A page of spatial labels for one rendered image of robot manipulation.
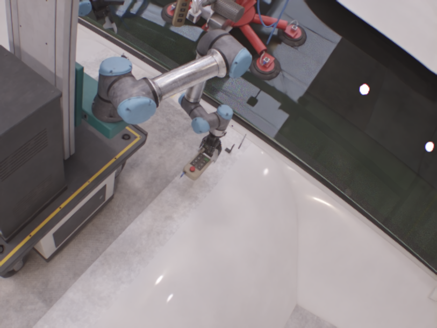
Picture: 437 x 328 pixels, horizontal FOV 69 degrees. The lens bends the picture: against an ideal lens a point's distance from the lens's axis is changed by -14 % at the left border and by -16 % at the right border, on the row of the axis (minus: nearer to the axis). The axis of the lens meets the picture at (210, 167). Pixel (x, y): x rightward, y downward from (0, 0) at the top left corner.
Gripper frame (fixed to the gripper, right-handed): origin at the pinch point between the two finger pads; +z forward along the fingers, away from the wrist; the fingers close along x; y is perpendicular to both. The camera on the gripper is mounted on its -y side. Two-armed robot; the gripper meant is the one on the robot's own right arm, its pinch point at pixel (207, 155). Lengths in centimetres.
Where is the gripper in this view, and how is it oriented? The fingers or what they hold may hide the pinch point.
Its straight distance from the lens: 195.3
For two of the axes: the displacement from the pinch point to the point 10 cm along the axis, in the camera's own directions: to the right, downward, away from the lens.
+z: -2.7, 5.8, 7.7
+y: -5.3, 5.8, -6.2
